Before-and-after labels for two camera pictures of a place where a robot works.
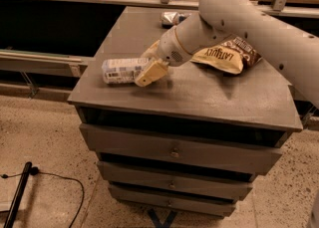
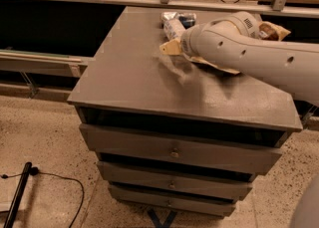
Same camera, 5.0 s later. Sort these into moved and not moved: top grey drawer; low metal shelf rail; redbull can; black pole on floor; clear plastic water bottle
Moved: clear plastic water bottle
Not moved: redbull can; black pole on floor; low metal shelf rail; top grey drawer
